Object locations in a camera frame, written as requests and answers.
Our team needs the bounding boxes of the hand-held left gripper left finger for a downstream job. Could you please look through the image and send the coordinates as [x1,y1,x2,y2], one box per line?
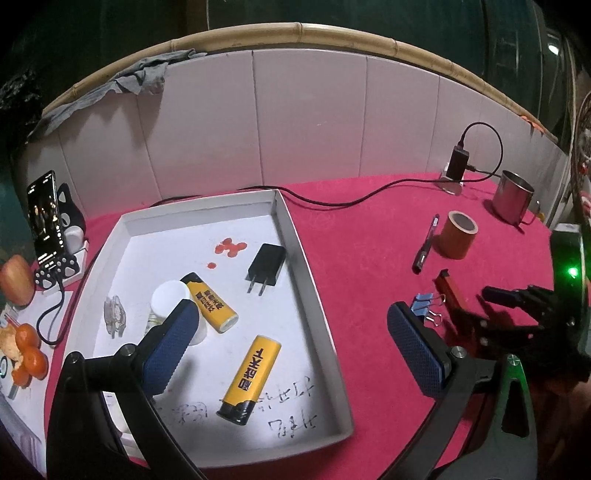
[46,299,208,480]

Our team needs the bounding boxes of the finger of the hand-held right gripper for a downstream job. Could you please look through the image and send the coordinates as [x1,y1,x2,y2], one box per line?
[482,285,555,315]
[455,308,536,356]

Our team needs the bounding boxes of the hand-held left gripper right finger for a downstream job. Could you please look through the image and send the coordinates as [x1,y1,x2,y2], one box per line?
[379,302,539,480]

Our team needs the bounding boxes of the white round bottle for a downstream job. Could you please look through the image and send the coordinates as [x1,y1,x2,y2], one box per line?
[151,280,206,346]

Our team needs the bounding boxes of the orange utility knife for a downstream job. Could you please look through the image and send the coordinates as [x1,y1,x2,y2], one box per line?
[433,269,467,324]

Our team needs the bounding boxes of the yellow lighter small black print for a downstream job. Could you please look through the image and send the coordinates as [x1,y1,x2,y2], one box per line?
[180,272,239,334]

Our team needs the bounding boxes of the clear plastic clip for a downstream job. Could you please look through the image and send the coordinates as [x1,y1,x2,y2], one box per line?
[104,295,127,340]

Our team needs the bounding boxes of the yellow lighter large blue characters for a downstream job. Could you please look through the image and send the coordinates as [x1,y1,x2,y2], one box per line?
[216,335,282,425]

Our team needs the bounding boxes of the white cardboard tray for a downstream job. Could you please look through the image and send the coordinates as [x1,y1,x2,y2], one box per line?
[60,188,355,469]

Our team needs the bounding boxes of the black charger plug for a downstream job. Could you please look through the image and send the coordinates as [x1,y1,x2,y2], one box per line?
[245,243,287,297]

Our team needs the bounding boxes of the blue binder clip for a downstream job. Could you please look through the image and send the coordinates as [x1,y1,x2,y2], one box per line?
[410,293,446,328]

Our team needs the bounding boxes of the brown tape roll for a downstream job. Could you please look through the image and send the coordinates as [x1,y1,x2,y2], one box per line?
[438,211,479,260]

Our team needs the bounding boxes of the black pen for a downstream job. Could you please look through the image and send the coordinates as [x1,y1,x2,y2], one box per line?
[412,213,440,273]

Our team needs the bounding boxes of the metal cup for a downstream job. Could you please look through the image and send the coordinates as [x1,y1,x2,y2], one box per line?
[491,170,542,227]

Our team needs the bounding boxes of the red tablecloth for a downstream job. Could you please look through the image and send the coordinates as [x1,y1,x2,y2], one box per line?
[46,173,591,480]

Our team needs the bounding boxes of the white power strip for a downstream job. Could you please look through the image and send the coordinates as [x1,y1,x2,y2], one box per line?
[438,166,465,195]

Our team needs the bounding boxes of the black power adapter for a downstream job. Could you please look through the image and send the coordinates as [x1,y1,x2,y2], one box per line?
[445,145,469,182]

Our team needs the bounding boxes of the black white cat phone stand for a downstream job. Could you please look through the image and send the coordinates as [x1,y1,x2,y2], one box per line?
[32,183,88,291]

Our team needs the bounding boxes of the peeled mandarin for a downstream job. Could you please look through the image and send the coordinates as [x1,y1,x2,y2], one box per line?
[0,325,21,370]

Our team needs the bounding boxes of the red yellow apple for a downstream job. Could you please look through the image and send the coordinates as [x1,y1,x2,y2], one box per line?
[0,255,36,306]

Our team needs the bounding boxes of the black smartphone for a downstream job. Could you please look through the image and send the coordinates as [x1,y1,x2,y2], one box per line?
[26,170,65,268]

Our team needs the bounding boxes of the grey cloth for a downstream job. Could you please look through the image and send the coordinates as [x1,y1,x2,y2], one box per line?
[41,46,208,134]

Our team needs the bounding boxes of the black phone charging cable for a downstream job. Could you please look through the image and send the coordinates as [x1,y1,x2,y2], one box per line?
[36,272,66,346]

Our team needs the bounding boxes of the black looped cable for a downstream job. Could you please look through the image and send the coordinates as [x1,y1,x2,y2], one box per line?
[459,122,504,178]

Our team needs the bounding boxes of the long black cable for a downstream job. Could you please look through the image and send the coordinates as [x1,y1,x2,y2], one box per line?
[148,174,446,210]

